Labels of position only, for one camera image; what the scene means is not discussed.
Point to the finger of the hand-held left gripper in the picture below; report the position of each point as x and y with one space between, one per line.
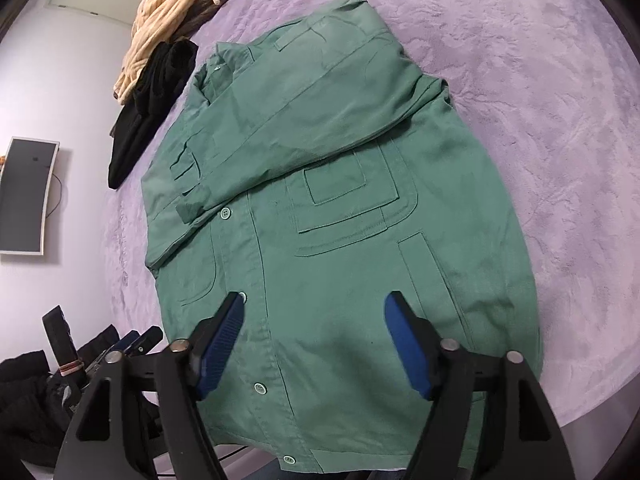
150 337
129 342

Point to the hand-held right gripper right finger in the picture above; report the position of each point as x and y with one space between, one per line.
407 347

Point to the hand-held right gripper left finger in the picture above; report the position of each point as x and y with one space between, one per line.
220 347

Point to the green button jacket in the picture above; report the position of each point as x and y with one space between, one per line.
340 260

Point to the black cloth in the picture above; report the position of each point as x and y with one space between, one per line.
150 95

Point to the purple embossed blanket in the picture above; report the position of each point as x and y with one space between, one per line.
525 110

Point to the beige ribbed cloth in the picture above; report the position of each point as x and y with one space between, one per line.
160 15

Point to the white-framed wall monitor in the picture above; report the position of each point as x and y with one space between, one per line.
22 195

